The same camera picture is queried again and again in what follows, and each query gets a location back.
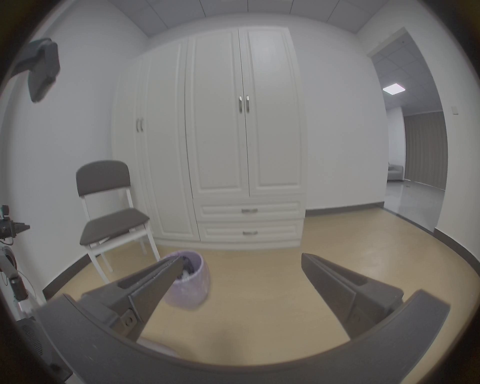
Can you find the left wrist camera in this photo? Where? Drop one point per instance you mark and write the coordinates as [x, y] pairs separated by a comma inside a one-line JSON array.
[[3, 212]]

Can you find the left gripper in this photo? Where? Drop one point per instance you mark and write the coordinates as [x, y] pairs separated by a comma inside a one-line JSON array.
[[5, 229]]

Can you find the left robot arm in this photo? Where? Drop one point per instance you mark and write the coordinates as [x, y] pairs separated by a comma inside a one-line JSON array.
[[17, 287]]

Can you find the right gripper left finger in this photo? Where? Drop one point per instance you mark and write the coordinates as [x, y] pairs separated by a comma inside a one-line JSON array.
[[142, 300]]

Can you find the white wardrobe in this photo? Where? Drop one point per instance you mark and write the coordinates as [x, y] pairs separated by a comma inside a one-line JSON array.
[[225, 131]]

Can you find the purple plastic bag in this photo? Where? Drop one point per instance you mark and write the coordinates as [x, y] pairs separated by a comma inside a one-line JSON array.
[[195, 292]]

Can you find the ceiling light panel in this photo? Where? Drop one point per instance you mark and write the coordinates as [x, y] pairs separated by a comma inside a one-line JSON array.
[[393, 89]]

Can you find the white trash bin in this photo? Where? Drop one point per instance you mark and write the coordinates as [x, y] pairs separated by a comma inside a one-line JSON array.
[[187, 296]]

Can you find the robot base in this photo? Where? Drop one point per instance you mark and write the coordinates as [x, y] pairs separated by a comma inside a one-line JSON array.
[[33, 337]]

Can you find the white printed wrapper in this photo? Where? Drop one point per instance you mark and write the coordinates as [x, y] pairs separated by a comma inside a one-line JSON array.
[[183, 276]]

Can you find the grey curtain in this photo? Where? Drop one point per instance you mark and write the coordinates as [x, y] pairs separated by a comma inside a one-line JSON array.
[[425, 150]]

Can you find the dark grey white chair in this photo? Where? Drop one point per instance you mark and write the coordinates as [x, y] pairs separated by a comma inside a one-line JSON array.
[[108, 225]]

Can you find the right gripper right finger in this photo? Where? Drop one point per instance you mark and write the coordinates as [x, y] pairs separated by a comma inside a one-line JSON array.
[[337, 296]]

